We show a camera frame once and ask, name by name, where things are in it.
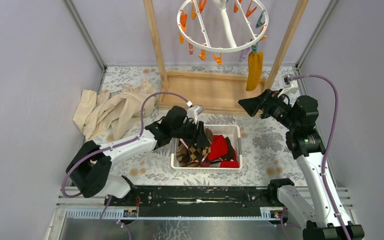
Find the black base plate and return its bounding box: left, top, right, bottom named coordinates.
left=104, top=185, right=284, bottom=218

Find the red sock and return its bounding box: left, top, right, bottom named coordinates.
left=219, top=160, right=240, bottom=169
left=207, top=135, right=230, bottom=162

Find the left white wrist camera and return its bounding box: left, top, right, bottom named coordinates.
left=185, top=101, right=205, bottom=124

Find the brown tan striped sock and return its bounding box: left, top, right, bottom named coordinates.
left=176, top=129, right=214, bottom=168

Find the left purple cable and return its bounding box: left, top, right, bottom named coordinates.
left=60, top=91, right=193, bottom=240

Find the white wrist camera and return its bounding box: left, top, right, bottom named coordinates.
left=277, top=74, right=298, bottom=97
left=185, top=101, right=205, bottom=124

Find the mustard yellow sock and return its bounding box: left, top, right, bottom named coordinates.
left=245, top=52, right=264, bottom=91

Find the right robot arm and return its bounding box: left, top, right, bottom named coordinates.
left=238, top=89, right=365, bottom=240

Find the brown yellow argyle sock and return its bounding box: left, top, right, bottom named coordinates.
left=178, top=139, right=212, bottom=167

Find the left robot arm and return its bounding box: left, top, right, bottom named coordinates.
left=64, top=105, right=210, bottom=206

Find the white plastic basket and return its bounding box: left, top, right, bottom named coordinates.
left=170, top=124, right=244, bottom=173

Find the floral table mat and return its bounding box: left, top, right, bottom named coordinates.
left=79, top=65, right=327, bottom=187

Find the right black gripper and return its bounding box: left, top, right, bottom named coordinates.
left=238, top=88, right=298, bottom=131

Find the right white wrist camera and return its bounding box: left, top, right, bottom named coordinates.
left=277, top=74, right=298, bottom=97

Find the white round clip hanger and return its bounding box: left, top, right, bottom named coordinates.
left=176, top=0, right=269, bottom=54

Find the beige crumpled cloth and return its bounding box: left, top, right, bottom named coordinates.
left=72, top=79, right=157, bottom=141

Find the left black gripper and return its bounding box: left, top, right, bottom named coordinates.
left=170, top=119, right=211, bottom=148

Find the wooden hanging rack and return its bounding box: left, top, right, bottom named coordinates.
left=143, top=0, right=308, bottom=116

